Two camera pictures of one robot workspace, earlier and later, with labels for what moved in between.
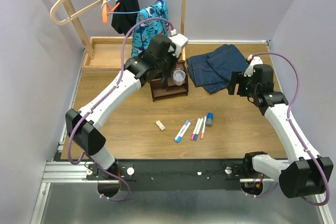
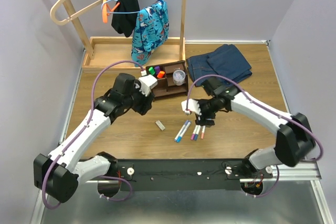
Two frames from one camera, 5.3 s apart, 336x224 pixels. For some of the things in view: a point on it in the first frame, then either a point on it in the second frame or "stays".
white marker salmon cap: x=202 y=133 stays
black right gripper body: x=244 y=88 → x=208 y=107
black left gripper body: x=167 y=67 → x=139 y=104
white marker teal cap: x=200 y=123 stays
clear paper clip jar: x=179 y=77 stays
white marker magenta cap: x=192 y=136 stays
